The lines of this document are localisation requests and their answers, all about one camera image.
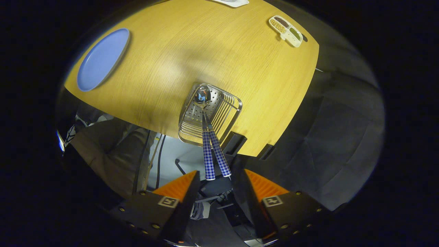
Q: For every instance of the white coaster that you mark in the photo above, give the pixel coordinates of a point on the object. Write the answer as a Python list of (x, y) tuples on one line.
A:
[(236, 3)]

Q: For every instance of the black table clamp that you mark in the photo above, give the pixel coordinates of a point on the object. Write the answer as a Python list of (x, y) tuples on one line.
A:
[(235, 144), (265, 151)]

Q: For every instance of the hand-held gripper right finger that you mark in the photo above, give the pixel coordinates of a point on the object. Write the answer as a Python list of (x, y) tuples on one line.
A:
[(252, 202)]

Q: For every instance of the blue round plate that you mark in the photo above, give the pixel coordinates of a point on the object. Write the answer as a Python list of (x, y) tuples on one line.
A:
[(101, 60)]

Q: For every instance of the white divided snack dish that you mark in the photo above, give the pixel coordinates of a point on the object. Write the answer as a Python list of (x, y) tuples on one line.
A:
[(291, 34)]

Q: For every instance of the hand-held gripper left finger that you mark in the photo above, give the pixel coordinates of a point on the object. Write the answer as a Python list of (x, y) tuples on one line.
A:
[(187, 206)]

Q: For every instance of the person's khaki trouser leg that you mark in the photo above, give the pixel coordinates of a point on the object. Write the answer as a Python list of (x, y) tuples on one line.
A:
[(109, 154)]

